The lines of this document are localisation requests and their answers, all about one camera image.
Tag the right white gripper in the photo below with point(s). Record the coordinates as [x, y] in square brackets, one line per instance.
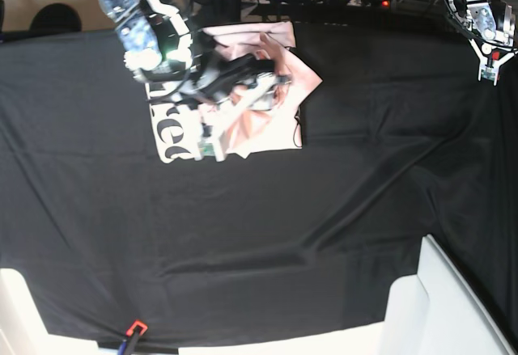
[214, 100]

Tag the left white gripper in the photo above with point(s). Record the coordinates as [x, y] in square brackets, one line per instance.
[492, 56]

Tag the pink T-shirt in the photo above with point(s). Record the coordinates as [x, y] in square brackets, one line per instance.
[277, 129]

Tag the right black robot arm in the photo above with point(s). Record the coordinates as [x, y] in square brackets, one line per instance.
[161, 51]

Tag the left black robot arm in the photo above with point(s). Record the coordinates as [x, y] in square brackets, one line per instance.
[490, 28]

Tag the black table cloth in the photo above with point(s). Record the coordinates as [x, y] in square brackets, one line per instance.
[401, 140]

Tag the red black clamp bottom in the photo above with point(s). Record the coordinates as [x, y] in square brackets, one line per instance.
[132, 337]

